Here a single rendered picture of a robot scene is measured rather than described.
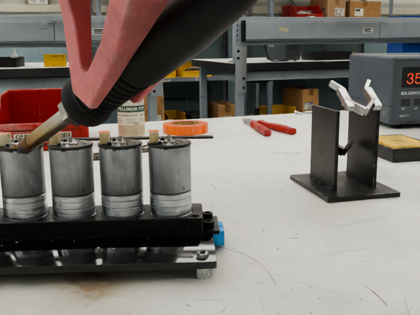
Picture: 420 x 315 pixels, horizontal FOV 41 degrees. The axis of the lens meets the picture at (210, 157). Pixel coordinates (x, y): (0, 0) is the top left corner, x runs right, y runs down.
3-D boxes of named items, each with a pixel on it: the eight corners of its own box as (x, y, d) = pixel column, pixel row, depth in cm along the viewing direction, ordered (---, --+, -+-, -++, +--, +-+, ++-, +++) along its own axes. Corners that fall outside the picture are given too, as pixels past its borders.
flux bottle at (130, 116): (117, 138, 69) (114, 56, 67) (119, 134, 72) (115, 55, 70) (145, 137, 69) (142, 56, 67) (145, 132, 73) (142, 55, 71)
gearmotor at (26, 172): (43, 235, 31) (36, 146, 30) (-1, 236, 31) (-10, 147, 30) (53, 221, 34) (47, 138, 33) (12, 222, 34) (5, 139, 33)
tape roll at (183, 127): (212, 134, 71) (212, 125, 71) (166, 136, 70) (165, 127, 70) (202, 127, 77) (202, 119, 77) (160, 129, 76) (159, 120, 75)
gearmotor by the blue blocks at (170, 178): (192, 232, 32) (190, 143, 31) (149, 232, 32) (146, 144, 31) (191, 218, 34) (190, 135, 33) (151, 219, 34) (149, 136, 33)
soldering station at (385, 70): (470, 127, 75) (476, 55, 73) (389, 130, 73) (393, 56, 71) (415, 113, 90) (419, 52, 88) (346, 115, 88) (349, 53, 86)
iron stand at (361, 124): (312, 236, 44) (350, 151, 37) (281, 157, 50) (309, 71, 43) (380, 230, 46) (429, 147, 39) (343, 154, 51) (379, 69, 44)
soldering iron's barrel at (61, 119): (15, 164, 29) (76, 120, 25) (6, 136, 29) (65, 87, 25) (40, 159, 30) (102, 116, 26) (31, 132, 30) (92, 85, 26)
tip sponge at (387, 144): (442, 159, 55) (443, 144, 55) (392, 162, 54) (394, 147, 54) (400, 145, 62) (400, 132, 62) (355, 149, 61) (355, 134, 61)
